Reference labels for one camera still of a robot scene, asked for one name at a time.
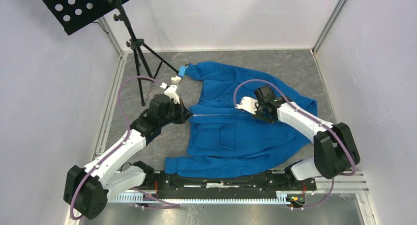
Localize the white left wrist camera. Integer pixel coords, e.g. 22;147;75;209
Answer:
160;83;180;104

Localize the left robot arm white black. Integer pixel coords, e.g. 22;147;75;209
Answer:
63;94;192;220

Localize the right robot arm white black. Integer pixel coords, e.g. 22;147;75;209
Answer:
253;85;360;190

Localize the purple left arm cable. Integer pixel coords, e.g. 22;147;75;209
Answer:
69;76;164;221

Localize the blue zip-up jacket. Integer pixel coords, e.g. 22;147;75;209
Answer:
165;61;318;178

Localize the black music stand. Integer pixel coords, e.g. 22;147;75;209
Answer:
33;0;180;107

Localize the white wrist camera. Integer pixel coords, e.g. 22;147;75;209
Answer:
236;96;259;115
160;83;180;104

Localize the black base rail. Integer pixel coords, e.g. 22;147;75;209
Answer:
138;170;317;199

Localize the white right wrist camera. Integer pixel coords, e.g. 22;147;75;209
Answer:
236;96;259;115

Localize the toy brick stack white blue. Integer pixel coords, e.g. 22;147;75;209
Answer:
171;64;188;84

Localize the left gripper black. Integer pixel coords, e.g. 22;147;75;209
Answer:
159;98;192;126

